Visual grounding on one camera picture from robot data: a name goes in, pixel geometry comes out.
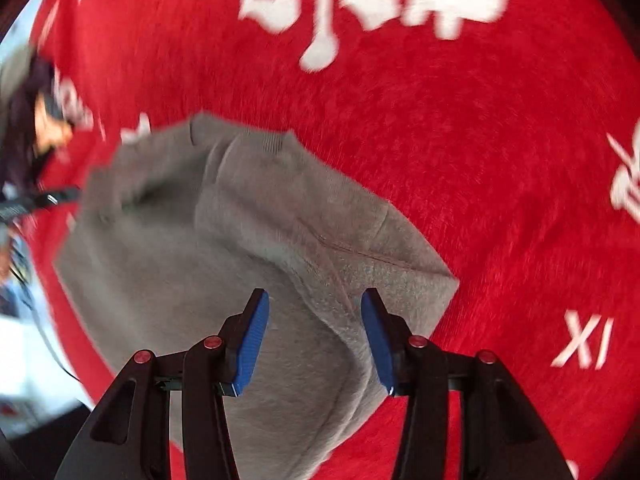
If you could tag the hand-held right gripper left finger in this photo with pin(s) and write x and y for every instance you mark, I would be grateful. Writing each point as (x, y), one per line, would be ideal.
(250, 345)

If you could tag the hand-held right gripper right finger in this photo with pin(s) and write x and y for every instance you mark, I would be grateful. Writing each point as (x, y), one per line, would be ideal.
(380, 345)

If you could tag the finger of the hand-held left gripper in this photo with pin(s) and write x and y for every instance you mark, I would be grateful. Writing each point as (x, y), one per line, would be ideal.
(30, 207)

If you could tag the grey sweater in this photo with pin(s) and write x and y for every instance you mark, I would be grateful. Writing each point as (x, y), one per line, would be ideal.
(175, 260)

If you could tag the dark purple garment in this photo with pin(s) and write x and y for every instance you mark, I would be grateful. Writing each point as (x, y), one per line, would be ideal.
(20, 130)

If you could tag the cream cloth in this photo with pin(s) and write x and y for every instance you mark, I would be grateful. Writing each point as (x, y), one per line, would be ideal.
(52, 132)

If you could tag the red printed blanket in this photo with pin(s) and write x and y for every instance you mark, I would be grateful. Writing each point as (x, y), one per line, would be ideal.
(450, 135)

